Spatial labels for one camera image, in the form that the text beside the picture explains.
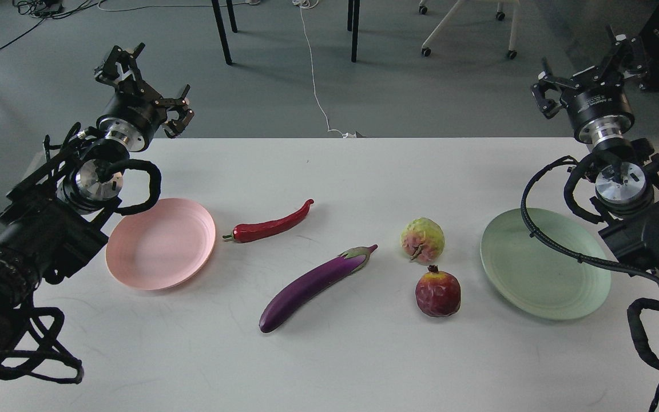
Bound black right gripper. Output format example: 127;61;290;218
531;25;649;144

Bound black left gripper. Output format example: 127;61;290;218
94;42;194;152

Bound red chili pepper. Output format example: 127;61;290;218
221;199;315;243

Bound yellow-green custard apple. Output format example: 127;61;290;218
400;218;446;264

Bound red pomegranate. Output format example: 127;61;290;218
414;264;461;318

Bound purple eggplant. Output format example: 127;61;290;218
259;244;378;333

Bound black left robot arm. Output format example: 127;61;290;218
0;43;194;384

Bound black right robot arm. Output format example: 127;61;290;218
520;26;659;411

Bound black table legs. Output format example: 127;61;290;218
211;0;361;65

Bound pink plate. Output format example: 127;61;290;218
105;198;217;291

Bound white rolling chair base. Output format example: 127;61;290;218
420;1;522;61

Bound green plate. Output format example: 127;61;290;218
479;209;612;320

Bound black floor cables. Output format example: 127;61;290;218
0;0;101;68

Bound white floor cable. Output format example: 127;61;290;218
292;0;359;139

